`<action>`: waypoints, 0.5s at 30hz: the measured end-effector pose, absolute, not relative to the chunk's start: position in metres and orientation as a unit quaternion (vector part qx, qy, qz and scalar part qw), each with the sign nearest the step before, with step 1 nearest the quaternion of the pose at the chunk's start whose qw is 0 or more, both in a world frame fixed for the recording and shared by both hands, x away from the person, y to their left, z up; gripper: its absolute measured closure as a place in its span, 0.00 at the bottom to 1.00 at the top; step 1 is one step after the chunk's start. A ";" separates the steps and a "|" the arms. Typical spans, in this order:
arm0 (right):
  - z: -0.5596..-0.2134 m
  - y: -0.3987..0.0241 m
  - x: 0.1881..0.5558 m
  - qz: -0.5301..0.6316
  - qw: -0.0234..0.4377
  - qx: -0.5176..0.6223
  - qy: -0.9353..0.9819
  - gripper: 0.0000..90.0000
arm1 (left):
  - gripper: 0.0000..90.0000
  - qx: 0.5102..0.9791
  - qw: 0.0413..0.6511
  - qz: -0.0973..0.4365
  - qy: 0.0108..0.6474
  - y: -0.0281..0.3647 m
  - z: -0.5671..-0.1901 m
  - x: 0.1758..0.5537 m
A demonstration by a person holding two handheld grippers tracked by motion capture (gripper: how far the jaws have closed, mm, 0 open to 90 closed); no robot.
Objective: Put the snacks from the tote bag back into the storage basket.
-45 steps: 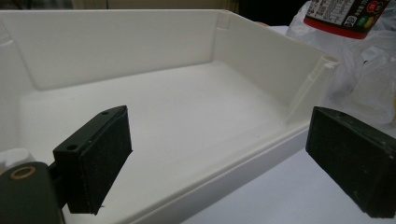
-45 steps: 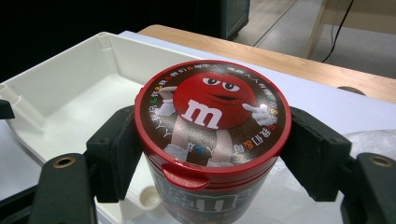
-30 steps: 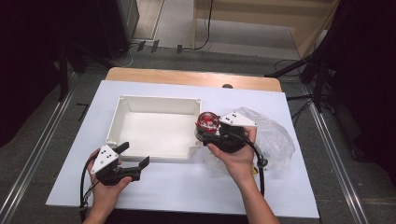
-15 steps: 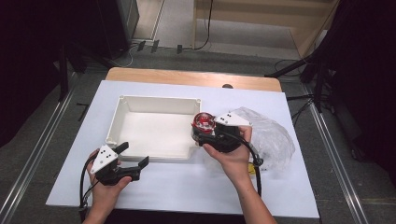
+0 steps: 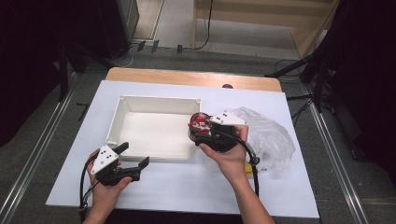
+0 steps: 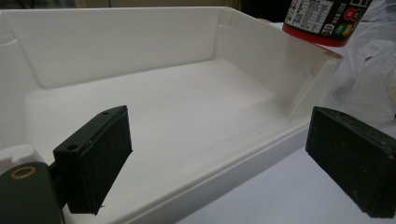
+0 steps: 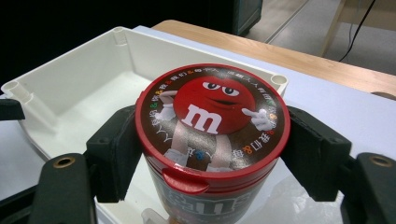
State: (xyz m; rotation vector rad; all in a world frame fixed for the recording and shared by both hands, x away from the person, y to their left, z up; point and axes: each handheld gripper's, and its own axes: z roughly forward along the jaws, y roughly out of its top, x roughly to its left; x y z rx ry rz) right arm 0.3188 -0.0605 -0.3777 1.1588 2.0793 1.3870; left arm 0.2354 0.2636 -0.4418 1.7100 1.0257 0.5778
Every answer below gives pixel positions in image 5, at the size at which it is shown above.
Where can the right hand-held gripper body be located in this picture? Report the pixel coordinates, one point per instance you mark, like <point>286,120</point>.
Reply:
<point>227,118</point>

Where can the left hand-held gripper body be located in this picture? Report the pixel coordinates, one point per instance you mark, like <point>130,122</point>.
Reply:
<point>104,158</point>

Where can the red round canister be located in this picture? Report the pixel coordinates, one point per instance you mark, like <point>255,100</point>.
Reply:
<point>199,120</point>

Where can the white plastic bin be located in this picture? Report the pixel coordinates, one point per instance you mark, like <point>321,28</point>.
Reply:
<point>155,130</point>

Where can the clear smiley plastic bag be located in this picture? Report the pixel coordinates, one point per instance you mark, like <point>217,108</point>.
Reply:
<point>271,140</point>

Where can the person's left hand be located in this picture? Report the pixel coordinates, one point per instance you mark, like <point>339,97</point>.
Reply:
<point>104,196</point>

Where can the person's right hand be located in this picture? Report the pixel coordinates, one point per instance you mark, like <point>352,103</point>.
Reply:
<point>232,163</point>

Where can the white table mat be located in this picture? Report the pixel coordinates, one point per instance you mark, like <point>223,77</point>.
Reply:
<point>186,189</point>

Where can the light wooden shelf unit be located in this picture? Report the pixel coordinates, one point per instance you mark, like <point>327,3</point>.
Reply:
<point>264,18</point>

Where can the dark cabinet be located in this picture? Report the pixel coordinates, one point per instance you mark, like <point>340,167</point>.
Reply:
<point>121,25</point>

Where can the metal floor rail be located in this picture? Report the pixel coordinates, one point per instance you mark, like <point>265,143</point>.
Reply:
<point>34,155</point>
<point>336,155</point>

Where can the black stand post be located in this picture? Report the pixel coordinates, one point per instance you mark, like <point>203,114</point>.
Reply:
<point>319,90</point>
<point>63,77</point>

